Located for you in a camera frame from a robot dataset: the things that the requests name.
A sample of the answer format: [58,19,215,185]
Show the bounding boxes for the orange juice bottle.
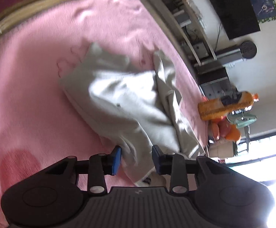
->
[198,91,259,121]

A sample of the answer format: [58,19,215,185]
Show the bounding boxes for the white coffee cup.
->
[209,141,237,158]

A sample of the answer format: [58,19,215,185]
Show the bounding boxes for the grey tv shelf unit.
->
[130,0,244,67]

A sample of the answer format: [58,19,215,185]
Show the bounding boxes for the red apple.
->
[208,120,231,141]

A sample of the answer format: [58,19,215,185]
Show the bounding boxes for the pink blanket table cover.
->
[0,0,207,227]

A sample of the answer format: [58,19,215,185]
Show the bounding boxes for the grey white t-shirt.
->
[60,43,204,186]

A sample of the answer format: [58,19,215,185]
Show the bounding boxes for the black television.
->
[209,0,260,40]

